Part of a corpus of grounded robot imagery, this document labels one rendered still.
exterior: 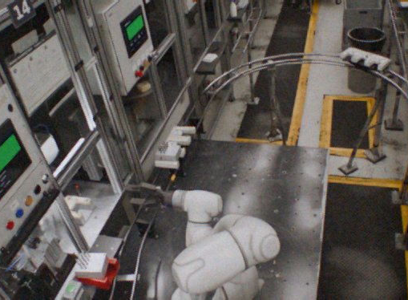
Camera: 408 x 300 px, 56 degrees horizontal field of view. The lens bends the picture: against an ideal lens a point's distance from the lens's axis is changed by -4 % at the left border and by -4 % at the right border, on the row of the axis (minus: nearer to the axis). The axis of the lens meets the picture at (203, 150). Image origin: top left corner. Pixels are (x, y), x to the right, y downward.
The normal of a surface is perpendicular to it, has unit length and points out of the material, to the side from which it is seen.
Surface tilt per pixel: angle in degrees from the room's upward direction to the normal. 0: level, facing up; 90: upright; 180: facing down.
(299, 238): 0
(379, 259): 0
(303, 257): 0
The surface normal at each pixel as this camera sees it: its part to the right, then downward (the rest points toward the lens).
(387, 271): -0.14, -0.77
